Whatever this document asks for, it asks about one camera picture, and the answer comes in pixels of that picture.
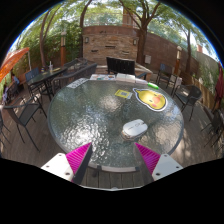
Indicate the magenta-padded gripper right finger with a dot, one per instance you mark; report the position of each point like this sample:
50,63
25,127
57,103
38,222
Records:
150,158

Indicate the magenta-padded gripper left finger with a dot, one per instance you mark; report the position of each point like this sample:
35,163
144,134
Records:
77,156

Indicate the white computer mouse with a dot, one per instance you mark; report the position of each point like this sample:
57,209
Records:
134,129

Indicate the yellow square card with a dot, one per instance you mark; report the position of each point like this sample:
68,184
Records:
123,94

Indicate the green flat box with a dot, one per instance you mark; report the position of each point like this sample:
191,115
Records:
153,85

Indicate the patterned grey strip card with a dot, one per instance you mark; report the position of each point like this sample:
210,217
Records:
77,83

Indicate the white blue-edged book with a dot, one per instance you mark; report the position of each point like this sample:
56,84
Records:
141,81

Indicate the colourful printed leaflet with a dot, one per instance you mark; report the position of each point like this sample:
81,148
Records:
102,77

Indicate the dark wicker chair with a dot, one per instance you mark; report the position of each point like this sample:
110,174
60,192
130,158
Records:
81,71
76,62

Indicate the dark round glass table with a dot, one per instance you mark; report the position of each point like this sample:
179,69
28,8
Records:
45,75

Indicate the blue mesh chair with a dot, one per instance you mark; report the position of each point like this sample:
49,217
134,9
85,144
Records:
32,74
165,70

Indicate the black slatted chair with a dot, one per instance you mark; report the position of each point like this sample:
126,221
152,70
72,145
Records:
120,66

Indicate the person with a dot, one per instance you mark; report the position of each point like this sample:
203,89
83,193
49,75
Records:
15,80

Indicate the red folded parasol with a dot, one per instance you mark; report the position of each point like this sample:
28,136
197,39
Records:
220,86

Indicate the thin-trunk tree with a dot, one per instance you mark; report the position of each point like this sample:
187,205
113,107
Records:
188,53

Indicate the forked-trunk tree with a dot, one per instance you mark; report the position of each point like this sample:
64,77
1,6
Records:
141,46

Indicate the orange parasol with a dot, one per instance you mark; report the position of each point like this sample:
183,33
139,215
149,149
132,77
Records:
11,61

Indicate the twin-trunk tree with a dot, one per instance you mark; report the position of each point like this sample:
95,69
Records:
42,40

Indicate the curved-trunk tree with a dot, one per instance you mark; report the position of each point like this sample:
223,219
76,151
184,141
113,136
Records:
81,33

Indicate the grey wall box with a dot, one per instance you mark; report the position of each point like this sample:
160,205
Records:
147,59

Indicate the brown lamp post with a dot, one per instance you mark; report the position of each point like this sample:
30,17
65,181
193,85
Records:
63,46
178,60

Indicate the black wall lamp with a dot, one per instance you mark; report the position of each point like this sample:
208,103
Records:
135,42
86,39

